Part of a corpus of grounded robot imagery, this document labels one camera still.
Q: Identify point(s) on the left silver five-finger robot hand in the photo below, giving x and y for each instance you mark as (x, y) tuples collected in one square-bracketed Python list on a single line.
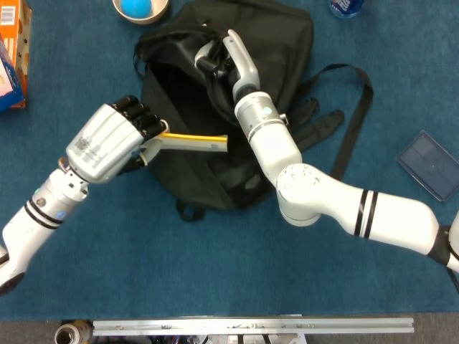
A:
[(100, 143)]

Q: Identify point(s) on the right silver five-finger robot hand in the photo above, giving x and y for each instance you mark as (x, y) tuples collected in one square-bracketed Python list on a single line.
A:
[(244, 68)]

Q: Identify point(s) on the black fabric backpack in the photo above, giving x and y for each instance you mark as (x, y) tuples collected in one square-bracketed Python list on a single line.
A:
[(186, 107)]

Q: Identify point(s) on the yellow and white Lexicon book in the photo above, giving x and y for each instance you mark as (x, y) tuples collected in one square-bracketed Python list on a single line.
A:
[(201, 143)]

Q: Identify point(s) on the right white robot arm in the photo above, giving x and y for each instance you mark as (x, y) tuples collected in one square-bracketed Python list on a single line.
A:
[(322, 197)]

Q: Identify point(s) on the beige bowl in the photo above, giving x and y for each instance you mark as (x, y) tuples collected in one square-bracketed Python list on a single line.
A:
[(159, 12)]

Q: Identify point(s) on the blue and white snack box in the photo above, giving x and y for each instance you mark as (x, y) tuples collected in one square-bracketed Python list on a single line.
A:
[(8, 86)]

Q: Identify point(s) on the blue labelled plastic bottle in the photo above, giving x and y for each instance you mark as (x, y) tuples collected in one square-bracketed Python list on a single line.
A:
[(346, 8)]

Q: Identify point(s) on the blue ball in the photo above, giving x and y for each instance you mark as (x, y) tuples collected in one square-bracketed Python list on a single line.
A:
[(135, 8)]

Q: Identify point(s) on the orange cardboard box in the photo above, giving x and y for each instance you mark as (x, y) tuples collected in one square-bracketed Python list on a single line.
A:
[(19, 43)]

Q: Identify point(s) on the blue felt table mat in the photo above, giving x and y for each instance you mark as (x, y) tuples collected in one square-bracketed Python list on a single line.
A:
[(229, 268)]

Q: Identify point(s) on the brown tape roll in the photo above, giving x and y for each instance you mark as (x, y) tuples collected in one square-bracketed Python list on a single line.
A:
[(68, 335)]

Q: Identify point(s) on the aluminium profile rail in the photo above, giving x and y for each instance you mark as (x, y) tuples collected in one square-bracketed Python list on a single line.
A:
[(251, 327)]

